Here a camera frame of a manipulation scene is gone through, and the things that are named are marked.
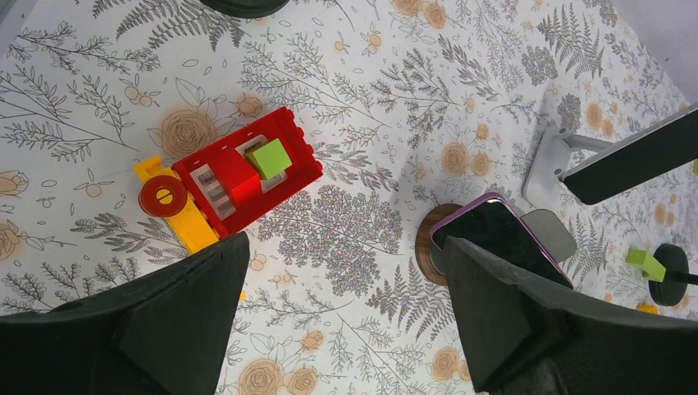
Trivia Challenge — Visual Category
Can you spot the yellow triangle frame toy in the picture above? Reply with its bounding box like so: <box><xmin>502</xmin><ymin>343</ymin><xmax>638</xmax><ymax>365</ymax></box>
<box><xmin>636</xmin><ymin>303</ymin><xmax>659</xmax><ymax>315</ymax></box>

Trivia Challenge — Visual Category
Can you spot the green block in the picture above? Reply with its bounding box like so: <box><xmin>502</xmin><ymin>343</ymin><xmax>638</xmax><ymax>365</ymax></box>
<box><xmin>626</xmin><ymin>249</ymin><xmax>666</xmax><ymax>282</ymax></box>

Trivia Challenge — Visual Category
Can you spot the black tripod stand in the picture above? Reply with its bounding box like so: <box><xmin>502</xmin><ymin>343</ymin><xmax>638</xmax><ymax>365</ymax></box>
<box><xmin>649</xmin><ymin>244</ymin><xmax>697</xmax><ymax>306</ymax></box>
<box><xmin>201</xmin><ymin>0</ymin><xmax>289</xmax><ymax>19</ymax></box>

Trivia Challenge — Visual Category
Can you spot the wooden-base grey phone stand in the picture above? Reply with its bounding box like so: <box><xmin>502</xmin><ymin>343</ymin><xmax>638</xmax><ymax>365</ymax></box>
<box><xmin>415</xmin><ymin>203</ymin><xmax>577</xmax><ymax>286</ymax></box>

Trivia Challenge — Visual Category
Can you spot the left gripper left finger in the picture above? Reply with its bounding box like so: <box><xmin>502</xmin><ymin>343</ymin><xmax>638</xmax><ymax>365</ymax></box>
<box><xmin>1</xmin><ymin>233</ymin><xmax>250</xmax><ymax>394</ymax></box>

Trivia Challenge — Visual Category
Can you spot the purple-edged black phone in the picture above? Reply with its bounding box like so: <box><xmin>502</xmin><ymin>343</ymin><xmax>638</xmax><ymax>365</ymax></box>
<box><xmin>430</xmin><ymin>193</ymin><xmax>577</xmax><ymax>288</ymax></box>

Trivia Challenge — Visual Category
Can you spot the right black tripod stand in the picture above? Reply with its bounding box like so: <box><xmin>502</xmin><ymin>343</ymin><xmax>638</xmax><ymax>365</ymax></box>
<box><xmin>649</xmin><ymin>244</ymin><xmax>697</xmax><ymax>306</ymax></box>

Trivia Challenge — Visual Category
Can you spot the red yellow toy truck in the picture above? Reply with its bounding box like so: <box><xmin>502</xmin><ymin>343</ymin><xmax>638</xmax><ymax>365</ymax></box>
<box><xmin>133</xmin><ymin>107</ymin><xmax>323</xmax><ymax>253</ymax></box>

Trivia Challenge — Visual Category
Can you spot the black phone on white stand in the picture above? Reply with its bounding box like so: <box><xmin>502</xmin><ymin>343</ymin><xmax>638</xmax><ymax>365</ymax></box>
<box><xmin>559</xmin><ymin>104</ymin><xmax>697</xmax><ymax>205</ymax></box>

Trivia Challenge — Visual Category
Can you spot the white phone stand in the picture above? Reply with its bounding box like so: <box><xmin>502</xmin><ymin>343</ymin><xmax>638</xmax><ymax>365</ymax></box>
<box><xmin>522</xmin><ymin>128</ymin><xmax>611</xmax><ymax>209</ymax></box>

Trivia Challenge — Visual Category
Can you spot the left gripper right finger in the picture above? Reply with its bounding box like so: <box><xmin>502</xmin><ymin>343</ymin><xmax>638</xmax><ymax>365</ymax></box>
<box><xmin>444</xmin><ymin>238</ymin><xmax>697</xmax><ymax>394</ymax></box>

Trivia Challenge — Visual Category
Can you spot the left black tripod stand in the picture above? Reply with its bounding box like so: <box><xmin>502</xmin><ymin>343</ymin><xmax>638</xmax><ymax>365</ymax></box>
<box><xmin>201</xmin><ymin>0</ymin><xmax>289</xmax><ymax>19</ymax></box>

